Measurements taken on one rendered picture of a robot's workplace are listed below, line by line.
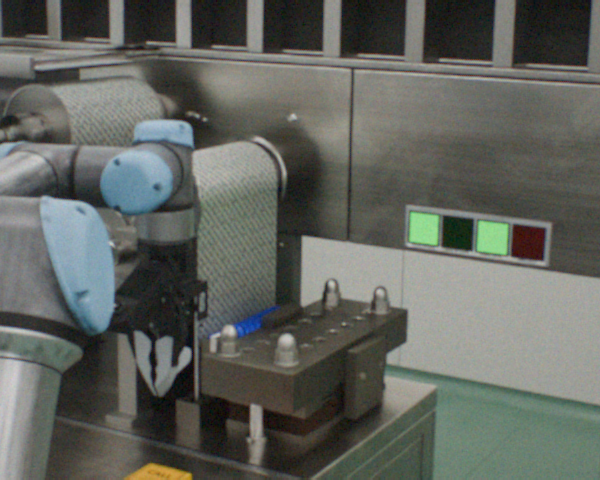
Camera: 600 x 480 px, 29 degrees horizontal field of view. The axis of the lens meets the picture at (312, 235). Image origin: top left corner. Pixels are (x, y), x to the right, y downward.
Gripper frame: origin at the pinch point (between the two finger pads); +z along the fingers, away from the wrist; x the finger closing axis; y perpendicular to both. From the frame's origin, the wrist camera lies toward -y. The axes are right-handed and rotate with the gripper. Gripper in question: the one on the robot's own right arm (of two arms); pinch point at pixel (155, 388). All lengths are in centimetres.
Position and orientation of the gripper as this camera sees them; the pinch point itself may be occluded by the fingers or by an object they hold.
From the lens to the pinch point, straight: 158.0
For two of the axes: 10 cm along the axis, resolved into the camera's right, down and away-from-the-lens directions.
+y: 4.9, -1.8, 8.6
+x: -8.7, -1.2, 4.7
